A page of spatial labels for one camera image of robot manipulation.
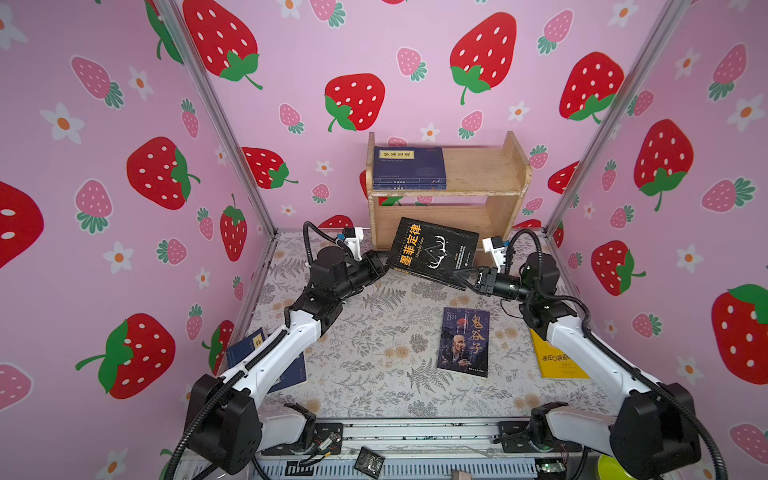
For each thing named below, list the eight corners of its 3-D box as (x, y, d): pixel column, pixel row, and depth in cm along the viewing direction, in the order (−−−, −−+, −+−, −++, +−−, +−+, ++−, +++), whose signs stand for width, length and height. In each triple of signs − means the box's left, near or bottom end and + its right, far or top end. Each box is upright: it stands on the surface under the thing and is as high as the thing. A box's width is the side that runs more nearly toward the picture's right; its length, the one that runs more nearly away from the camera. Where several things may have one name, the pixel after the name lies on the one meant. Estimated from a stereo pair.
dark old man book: (435, 368, 88) (436, 364, 85) (442, 308, 101) (443, 303, 98) (487, 379, 86) (490, 375, 83) (488, 316, 99) (490, 311, 96)
